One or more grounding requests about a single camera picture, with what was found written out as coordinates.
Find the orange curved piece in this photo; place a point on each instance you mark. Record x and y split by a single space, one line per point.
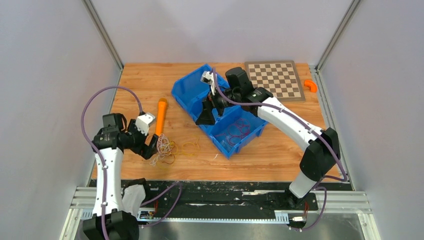
311 85

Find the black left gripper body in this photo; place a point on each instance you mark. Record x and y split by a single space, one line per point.
137 139

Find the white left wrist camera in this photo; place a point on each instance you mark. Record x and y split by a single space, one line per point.
144 121

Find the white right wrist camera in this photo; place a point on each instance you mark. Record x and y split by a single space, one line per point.
207 77

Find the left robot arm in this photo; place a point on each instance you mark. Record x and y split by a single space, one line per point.
114 215

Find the orange cylindrical toy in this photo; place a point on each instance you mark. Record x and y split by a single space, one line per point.
162 107

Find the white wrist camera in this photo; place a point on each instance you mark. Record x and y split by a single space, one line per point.
207 77
144 121

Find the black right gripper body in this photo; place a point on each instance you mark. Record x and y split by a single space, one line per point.
219 103

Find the wooden chessboard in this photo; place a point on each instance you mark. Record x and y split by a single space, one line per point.
278 77

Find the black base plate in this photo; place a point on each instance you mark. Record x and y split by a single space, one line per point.
228 200

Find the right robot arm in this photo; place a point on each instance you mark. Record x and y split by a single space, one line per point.
321 147

